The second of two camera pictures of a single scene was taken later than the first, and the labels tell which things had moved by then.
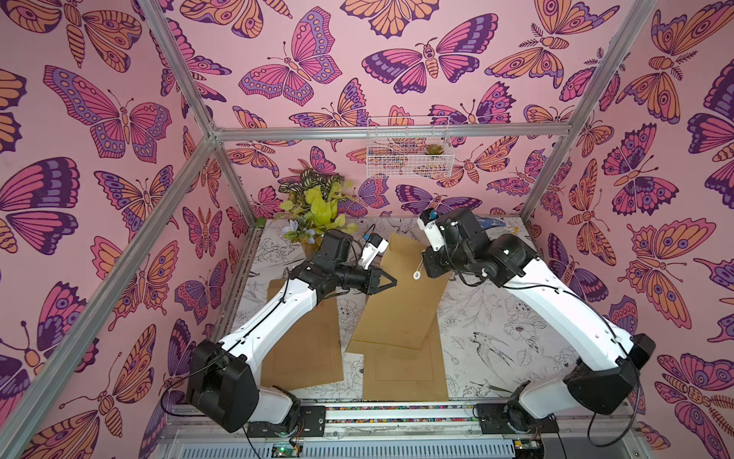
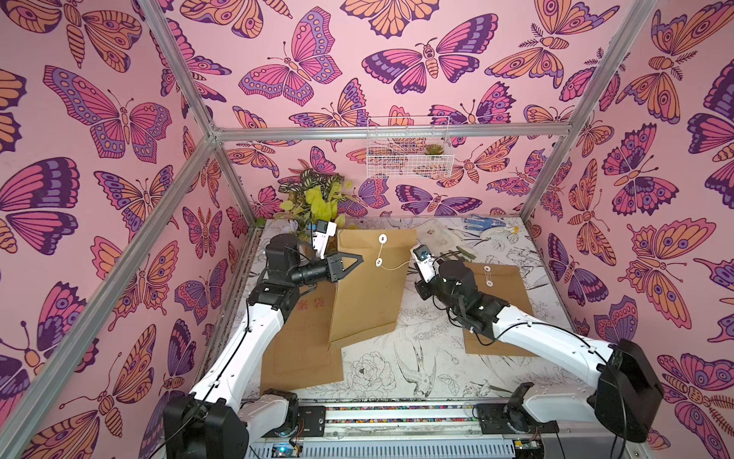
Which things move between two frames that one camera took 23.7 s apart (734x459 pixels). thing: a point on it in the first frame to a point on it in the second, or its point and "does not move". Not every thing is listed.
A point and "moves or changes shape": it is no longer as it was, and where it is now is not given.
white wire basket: x=409 y=157 does not move
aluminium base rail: x=404 y=431 does not move
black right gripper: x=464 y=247 to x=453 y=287
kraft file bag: x=399 y=373 to x=504 y=282
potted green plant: x=313 y=196 does not move
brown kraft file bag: x=403 y=315 moves or changes shape
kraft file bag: x=312 y=355 does not move
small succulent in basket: x=434 y=149 does not move
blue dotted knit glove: x=487 y=222 does not move
